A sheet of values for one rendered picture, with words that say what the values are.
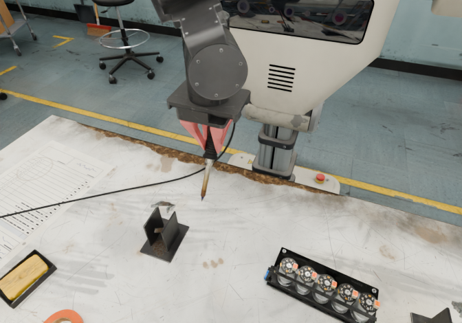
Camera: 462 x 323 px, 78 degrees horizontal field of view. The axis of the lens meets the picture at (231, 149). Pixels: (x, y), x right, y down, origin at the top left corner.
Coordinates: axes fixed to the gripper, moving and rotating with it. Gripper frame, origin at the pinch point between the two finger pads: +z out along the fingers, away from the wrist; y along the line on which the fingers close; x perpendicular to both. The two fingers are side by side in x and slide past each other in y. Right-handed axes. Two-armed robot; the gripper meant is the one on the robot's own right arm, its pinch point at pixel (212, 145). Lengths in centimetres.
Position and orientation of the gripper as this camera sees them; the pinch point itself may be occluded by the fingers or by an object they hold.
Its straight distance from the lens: 45.7
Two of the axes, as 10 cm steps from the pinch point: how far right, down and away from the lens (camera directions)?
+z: 0.0, 7.5, 6.7
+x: 3.4, -6.3, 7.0
